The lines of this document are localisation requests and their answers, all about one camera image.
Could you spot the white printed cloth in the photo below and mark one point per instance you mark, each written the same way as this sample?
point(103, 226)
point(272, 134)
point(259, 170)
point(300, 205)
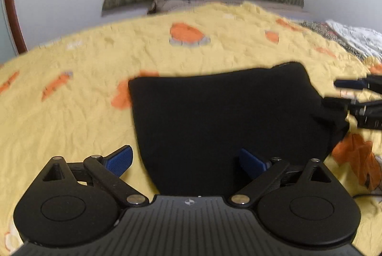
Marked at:
point(361, 36)

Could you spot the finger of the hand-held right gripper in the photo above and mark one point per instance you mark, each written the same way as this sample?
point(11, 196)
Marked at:
point(337, 105)
point(352, 83)

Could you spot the black pants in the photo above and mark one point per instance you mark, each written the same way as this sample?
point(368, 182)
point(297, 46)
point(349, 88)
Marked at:
point(220, 124)

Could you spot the zebra striped cloth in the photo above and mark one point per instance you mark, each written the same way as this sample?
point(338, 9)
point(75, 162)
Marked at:
point(334, 35)

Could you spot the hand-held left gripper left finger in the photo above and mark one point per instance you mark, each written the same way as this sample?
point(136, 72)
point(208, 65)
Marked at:
point(121, 161)

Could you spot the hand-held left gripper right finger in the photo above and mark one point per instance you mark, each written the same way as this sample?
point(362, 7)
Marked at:
point(252, 165)

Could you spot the yellow printed blanket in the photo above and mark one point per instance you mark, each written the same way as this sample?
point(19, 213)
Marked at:
point(74, 112)

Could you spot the grey printed pillow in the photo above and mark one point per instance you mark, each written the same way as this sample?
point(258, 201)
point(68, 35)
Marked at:
point(209, 2)

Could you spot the brown wooden door frame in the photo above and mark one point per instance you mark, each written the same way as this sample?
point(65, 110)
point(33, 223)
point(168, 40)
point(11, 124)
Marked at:
point(13, 11)

